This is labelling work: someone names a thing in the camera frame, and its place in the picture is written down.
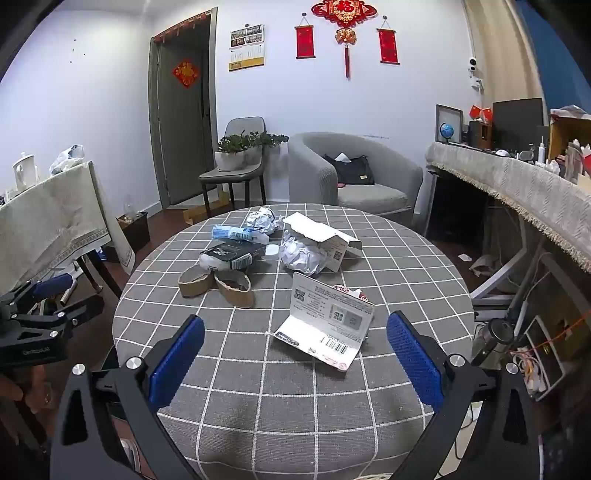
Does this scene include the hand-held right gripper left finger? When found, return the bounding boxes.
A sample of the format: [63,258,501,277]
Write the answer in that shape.
[50,315,206,480]

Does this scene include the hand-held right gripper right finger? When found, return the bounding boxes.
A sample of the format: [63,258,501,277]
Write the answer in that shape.
[386,311,541,480]

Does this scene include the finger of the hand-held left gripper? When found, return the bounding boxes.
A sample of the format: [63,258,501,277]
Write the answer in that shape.
[9,294,106,343]
[0,274,77,315]

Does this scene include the white printed carton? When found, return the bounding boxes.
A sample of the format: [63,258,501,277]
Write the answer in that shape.
[272,271,376,372]

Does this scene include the black trash bin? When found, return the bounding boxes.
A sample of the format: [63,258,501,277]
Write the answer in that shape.
[116,211,151,254]

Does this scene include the blue plastic bottle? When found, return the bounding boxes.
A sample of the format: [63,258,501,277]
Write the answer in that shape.
[211,224,269,245]

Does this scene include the white cardboard box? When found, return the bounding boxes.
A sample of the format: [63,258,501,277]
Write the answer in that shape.
[281,212,363,273]

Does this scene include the person's left hand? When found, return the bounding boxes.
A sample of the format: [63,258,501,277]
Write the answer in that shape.
[0,369,54,418]

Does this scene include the beige patterned table cloth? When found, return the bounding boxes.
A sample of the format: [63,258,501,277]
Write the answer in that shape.
[0,161,137,294]

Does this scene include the steel thermos bottle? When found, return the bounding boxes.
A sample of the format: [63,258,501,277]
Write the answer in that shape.
[471,318,515,367]

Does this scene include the white kettle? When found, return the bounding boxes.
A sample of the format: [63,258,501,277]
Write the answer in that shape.
[12,152,38,192]

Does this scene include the black plastic packet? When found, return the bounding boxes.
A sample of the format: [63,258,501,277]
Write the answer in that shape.
[199,242,267,273]

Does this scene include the white plastic bag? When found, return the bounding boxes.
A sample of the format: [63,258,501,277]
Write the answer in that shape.
[50,144,86,175]

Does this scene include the flat cardboard piece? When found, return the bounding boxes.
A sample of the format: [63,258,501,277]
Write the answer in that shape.
[183,191,232,225]

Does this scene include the large crumpled paper ball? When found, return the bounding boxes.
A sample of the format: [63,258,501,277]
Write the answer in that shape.
[278,230,329,276]

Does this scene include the small crumpled paper ball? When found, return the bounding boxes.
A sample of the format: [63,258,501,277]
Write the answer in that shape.
[245,207,283,236]

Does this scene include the grey armchair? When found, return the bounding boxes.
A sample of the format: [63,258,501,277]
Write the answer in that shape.
[287,131,424,227]

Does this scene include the grey dining chair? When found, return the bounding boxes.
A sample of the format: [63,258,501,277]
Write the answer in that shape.
[199,116,267,217]

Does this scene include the beige fringed table cloth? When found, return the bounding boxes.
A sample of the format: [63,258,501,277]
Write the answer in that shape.
[425,141,591,273]

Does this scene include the grey-green door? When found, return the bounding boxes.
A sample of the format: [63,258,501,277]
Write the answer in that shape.
[148,7,218,210]

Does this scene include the black bag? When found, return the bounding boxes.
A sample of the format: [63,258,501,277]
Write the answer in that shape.
[323,154,376,186]

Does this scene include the potted green plant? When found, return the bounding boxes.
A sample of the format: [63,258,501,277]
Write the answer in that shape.
[215,130,291,172]

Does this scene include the dark wooden speaker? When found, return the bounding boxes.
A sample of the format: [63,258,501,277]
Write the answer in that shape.
[468,120,492,149]

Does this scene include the red diamond door decoration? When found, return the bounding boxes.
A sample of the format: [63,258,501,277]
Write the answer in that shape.
[172,59,201,89]

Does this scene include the black monitor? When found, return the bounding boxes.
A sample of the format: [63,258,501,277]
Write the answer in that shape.
[492,98,544,151]

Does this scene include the open cardboard box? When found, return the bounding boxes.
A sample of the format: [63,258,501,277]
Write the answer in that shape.
[549,108,591,162]

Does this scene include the red hanging scroll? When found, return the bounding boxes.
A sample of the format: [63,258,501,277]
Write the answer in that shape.
[294,14,315,60]
[377,16,400,65]

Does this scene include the brown cardboard tape ring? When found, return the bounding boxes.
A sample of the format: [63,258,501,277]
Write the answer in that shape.
[178,268,214,298]
[213,271,256,309]

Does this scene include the white wire basket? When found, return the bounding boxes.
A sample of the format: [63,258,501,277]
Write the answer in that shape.
[510,316,568,400]

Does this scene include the grey picture frame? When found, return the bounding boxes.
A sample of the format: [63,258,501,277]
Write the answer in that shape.
[435,104,464,145]

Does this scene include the white security camera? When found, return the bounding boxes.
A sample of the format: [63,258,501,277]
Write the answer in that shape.
[466,56,485,93]

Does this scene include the wall calendar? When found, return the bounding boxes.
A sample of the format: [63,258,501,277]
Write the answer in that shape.
[228,24,266,72]

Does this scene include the red knot wall ornament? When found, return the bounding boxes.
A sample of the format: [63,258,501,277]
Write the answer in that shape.
[310,0,378,79]

